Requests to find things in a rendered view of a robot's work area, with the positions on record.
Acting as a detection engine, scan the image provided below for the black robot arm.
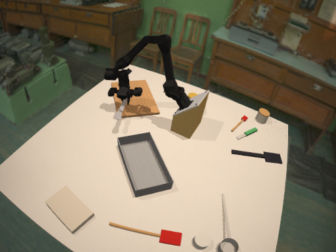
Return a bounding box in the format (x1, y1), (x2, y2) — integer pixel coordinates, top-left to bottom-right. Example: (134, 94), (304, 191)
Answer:
(104, 34), (193, 110)

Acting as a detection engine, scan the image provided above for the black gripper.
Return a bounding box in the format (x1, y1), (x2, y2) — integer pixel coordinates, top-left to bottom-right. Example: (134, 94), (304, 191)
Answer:
(108, 80), (142, 105)

